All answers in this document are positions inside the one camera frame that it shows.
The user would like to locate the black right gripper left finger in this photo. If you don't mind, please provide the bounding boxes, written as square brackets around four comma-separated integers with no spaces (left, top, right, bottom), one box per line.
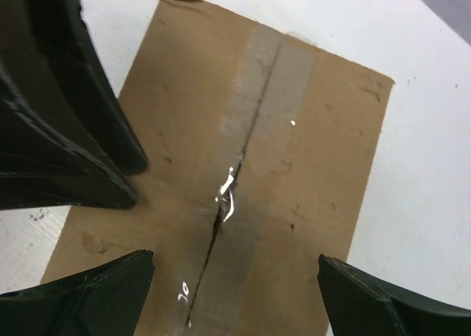
[1,249,154,336]

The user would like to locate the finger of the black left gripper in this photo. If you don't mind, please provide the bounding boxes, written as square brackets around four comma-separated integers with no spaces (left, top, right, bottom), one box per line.
[1,56,138,210]
[26,0,148,174]

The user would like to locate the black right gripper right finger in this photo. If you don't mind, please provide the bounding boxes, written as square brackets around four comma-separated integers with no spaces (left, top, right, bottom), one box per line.
[317,254,470,336]

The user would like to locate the brown cardboard express box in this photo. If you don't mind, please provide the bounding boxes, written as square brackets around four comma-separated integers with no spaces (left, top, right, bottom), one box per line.
[43,0,394,335]

